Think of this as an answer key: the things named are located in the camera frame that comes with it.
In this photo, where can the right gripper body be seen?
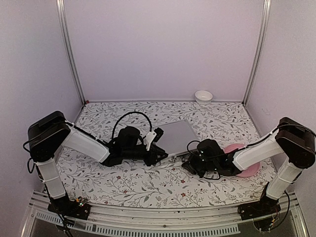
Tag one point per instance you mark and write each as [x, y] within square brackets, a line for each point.
[198, 167]

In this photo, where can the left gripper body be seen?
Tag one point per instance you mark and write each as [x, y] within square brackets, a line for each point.
[149, 161]

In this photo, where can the aluminium poker case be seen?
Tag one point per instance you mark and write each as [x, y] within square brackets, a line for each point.
[176, 136]

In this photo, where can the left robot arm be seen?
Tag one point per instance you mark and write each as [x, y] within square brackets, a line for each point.
[50, 133]

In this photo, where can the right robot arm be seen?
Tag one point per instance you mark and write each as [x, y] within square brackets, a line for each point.
[294, 140]

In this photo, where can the floral table mat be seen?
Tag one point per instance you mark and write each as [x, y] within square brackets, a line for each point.
[167, 184]

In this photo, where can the pink plate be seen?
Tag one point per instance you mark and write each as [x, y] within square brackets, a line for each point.
[245, 173]

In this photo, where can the white bowl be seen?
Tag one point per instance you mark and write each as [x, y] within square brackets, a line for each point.
[203, 97]

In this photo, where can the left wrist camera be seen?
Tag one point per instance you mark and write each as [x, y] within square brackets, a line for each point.
[152, 137]

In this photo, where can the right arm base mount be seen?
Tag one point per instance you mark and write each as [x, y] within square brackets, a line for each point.
[265, 206]

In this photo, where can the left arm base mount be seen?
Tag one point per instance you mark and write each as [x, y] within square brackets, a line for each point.
[78, 208]

